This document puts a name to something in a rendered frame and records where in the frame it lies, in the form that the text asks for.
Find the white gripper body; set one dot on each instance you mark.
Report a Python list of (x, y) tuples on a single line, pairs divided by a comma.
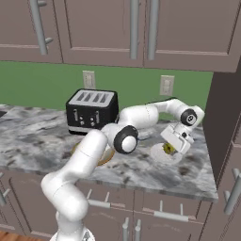
[(175, 139)]

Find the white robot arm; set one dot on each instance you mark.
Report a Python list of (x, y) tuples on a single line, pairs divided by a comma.
[(94, 147)]

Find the yellow pear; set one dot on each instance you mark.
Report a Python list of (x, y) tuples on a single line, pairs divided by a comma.
[(168, 148)]

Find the white bowl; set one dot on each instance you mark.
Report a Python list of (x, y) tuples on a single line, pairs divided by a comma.
[(158, 154)]

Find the small tan-rimmed plate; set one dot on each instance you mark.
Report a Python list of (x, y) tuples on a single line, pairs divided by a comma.
[(106, 158)]

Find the brown lower cupboard door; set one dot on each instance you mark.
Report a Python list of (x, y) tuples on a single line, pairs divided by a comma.
[(106, 224), (169, 230), (25, 200)]

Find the brown cupboard door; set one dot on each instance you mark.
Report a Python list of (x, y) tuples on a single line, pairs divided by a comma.
[(106, 224), (197, 28), (15, 28), (25, 200), (97, 28), (169, 230)]

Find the brown upper cupboard door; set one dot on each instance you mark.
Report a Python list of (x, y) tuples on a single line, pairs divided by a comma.
[(197, 28), (15, 28), (97, 28)]

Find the tall brown cupboard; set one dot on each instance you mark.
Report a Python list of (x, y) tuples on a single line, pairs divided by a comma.
[(224, 131)]

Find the brown drawer front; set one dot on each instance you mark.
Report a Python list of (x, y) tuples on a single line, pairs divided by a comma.
[(188, 208), (120, 196)]

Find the black four-slot toaster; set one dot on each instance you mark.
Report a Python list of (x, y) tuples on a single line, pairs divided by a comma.
[(91, 113)]

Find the white wall outlet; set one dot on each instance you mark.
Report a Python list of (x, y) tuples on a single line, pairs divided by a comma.
[(167, 85), (88, 79)]

